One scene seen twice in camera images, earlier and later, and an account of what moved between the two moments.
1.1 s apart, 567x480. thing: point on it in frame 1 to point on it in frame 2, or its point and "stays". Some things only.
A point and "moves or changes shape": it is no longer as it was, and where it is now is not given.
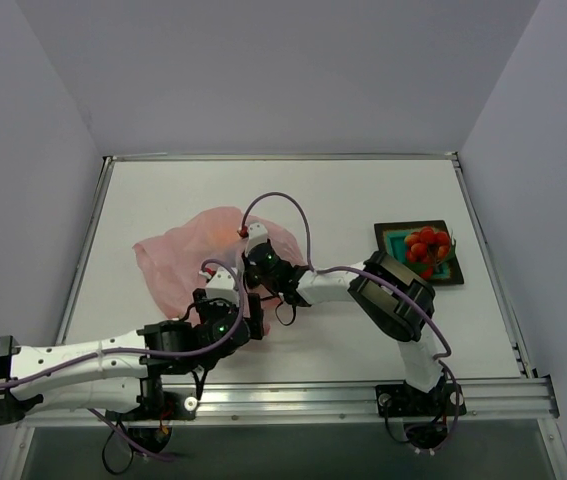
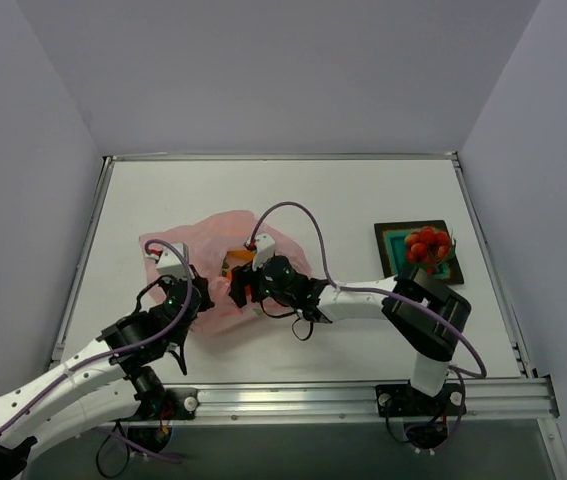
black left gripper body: (256, 323) to (202, 291)
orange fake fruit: (222, 236) moves or changes shape
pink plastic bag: (172, 262) stays
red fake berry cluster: (427, 246) stays
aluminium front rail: (533, 399) stays
